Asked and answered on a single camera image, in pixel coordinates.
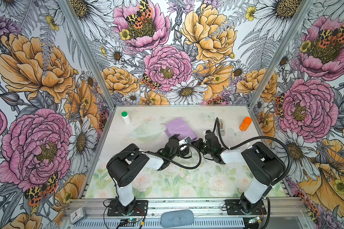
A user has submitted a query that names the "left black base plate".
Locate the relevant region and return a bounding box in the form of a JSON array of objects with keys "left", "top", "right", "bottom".
[{"left": 107, "top": 199, "right": 149, "bottom": 217}]

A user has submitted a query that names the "small white clock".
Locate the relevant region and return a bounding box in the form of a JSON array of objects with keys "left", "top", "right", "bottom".
[{"left": 69, "top": 207, "right": 86, "bottom": 224}]

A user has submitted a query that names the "pink wrapping paper sheet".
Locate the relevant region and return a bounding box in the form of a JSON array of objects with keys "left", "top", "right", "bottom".
[{"left": 165, "top": 118, "right": 197, "bottom": 140}]

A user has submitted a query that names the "grey foam pad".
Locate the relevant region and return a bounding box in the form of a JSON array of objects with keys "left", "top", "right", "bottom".
[{"left": 161, "top": 210, "right": 195, "bottom": 228}]

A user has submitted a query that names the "aluminium front rail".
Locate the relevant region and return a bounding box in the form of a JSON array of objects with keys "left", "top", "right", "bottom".
[{"left": 65, "top": 197, "right": 309, "bottom": 219}]

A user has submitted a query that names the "grey tape dispenser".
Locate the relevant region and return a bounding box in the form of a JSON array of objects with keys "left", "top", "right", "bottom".
[{"left": 218, "top": 119, "right": 225, "bottom": 136}]

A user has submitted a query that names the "left black cable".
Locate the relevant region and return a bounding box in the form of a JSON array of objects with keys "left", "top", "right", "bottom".
[{"left": 103, "top": 143, "right": 203, "bottom": 198}]

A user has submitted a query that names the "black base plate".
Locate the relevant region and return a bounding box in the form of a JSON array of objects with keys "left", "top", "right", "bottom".
[
  {"left": 225, "top": 199, "right": 267, "bottom": 215},
  {"left": 107, "top": 199, "right": 149, "bottom": 217}
]

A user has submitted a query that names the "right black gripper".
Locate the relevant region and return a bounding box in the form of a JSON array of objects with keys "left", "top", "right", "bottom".
[{"left": 192, "top": 138, "right": 214, "bottom": 156}]

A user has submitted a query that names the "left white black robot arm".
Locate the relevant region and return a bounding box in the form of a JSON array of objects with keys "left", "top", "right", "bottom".
[{"left": 106, "top": 135, "right": 202, "bottom": 212}]

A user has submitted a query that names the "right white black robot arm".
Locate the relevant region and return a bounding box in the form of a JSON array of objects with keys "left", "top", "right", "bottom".
[{"left": 193, "top": 131, "right": 292, "bottom": 214}]

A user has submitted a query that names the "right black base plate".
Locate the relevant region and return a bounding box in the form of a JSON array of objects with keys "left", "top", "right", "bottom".
[{"left": 225, "top": 199, "right": 267, "bottom": 215}]

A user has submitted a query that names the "white bottle green cap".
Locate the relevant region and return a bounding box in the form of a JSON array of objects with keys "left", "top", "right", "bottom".
[{"left": 121, "top": 111, "right": 131, "bottom": 125}]

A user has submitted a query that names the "orange bottle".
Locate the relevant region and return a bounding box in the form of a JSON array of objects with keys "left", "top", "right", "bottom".
[{"left": 239, "top": 116, "right": 252, "bottom": 131}]

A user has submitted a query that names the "right black corrugated cable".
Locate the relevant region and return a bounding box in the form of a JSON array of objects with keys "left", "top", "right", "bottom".
[{"left": 213, "top": 117, "right": 292, "bottom": 229}]

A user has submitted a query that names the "clear glass bowl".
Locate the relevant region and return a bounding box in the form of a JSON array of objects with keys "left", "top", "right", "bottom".
[{"left": 130, "top": 121, "right": 166, "bottom": 142}]

